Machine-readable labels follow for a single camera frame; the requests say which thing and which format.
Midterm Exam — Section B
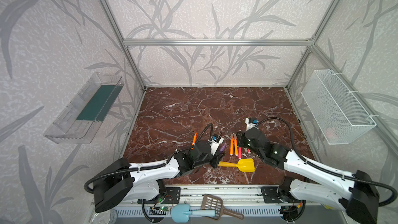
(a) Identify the orange pen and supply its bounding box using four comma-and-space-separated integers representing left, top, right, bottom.
230, 134, 234, 156
233, 134, 238, 157
192, 133, 198, 146

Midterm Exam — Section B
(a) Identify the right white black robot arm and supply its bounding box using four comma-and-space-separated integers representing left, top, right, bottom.
236, 118, 398, 224

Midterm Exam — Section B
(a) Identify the clear plastic wall tray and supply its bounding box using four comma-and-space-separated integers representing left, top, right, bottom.
44, 72, 124, 144

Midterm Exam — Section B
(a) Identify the white wire mesh basket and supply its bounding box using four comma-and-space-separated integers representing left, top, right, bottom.
302, 69, 377, 145

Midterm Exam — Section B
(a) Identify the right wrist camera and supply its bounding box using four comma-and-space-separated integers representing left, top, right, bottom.
245, 117, 259, 131

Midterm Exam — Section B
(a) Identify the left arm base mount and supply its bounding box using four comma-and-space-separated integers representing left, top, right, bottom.
137, 187, 181, 204

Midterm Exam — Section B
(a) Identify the brown slotted scoop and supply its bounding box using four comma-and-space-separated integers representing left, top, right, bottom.
201, 194, 244, 220

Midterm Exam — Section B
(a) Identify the yellow toy shovel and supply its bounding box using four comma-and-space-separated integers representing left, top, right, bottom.
218, 158, 255, 173

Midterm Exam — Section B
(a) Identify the light blue toy shovel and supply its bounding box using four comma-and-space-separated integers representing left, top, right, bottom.
171, 204, 216, 223

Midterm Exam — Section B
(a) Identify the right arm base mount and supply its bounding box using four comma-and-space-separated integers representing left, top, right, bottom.
261, 186, 300, 204

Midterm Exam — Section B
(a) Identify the purple marker pen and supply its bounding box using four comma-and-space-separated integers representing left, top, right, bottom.
219, 143, 226, 153

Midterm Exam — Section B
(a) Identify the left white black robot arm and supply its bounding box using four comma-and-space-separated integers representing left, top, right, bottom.
84, 133, 225, 213

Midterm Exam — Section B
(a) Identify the clear round lid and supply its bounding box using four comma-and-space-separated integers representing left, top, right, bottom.
90, 209, 118, 224

